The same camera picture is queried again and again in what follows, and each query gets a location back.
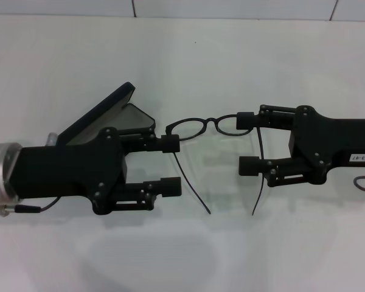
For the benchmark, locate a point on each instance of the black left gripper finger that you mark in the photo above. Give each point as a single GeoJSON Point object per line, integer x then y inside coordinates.
{"type": "Point", "coordinates": [170, 143]}
{"type": "Point", "coordinates": [170, 186]}

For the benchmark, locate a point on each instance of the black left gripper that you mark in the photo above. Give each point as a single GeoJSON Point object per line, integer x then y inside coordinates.
{"type": "Point", "coordinates": [64, 170]}

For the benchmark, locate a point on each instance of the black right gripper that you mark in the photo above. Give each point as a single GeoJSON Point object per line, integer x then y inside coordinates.
{"type": "Point", "coordinates": [328, 140]}

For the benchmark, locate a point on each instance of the black glasses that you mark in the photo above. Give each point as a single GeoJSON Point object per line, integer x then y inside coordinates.
{"type": "Point", "coordinates": [185, 129]}

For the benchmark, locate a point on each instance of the black glasses case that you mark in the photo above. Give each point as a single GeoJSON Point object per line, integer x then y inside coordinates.
{"type": "Point", "coordinates": [109, 103]}

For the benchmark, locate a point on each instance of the left gripper silver connector plug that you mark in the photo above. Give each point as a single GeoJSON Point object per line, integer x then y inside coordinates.
{"type": "Point", "coordinates": [52, 139]}

